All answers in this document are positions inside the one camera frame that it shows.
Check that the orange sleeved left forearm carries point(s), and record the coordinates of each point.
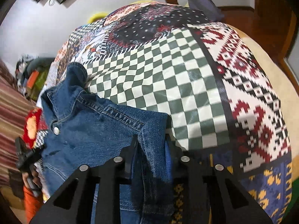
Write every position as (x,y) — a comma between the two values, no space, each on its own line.
(32,204)

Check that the person's left hand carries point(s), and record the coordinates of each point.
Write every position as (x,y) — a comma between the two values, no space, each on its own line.
(34,177)

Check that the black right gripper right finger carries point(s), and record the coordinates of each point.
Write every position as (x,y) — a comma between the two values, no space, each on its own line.
(211,194)

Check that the blue denim jacket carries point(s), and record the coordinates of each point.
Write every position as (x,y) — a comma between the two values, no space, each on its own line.
(86,129)

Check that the wooden bed headboard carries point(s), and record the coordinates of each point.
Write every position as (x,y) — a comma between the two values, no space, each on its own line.
(272,23)

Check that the pile of clothes and boxes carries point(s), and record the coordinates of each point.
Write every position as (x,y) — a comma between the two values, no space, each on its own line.
(31,73)

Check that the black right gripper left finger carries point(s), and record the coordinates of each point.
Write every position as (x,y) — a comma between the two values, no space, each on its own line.
(91,194)

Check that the patchwork patterned bedspread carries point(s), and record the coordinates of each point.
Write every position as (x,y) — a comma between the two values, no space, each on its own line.
(222,108)

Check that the red yellow plush toy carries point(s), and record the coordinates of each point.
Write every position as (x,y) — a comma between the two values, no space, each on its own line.
(34,123)

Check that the striped maroon curtain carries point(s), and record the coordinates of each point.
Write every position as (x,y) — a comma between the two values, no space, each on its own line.
(14,109)

